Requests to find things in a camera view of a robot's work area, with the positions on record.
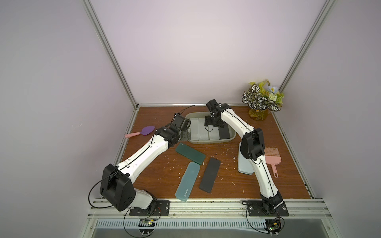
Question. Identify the right circuit board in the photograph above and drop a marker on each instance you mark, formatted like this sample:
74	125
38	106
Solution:
274	226

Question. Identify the left circuit board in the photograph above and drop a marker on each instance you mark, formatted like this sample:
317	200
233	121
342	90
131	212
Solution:
146	227

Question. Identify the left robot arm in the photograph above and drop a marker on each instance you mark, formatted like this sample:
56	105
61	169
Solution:
117	184

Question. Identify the teal translucent pencil case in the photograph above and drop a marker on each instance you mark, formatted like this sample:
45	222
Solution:
187	182

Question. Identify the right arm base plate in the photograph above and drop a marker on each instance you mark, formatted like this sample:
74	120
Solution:
258	208

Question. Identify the circuit board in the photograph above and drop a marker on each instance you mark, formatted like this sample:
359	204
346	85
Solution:
146	227
274	226

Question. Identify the pink comb brush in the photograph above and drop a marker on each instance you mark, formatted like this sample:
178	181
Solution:
273	159

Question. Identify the aluminium front rail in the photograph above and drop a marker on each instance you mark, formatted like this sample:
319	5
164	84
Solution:
237	208

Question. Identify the black pencil case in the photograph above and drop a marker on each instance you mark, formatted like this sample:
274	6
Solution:
210	175
224	132

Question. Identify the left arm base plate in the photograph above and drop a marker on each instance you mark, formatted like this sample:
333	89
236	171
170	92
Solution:
156	208

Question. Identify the dark green pencil case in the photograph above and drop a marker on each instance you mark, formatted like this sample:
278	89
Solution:
190	153

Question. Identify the frosted white case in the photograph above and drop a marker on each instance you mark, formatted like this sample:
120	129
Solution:
213	133
194	129
203	132

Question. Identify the artificial plant in amber vase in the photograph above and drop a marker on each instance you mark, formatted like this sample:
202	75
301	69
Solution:
262	99

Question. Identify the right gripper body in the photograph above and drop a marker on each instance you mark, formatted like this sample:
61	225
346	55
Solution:
213	120

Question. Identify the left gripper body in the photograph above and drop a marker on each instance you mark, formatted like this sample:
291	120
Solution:
182	136

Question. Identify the light blue pencil case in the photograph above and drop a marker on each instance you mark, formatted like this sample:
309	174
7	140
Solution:
244	165

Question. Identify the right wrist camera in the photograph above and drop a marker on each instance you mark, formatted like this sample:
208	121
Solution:
212	105

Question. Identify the purple and pink toy shovel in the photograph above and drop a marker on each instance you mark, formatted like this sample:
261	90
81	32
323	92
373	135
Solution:
145	131

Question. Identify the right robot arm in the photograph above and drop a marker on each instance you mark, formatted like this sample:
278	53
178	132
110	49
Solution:
253	150

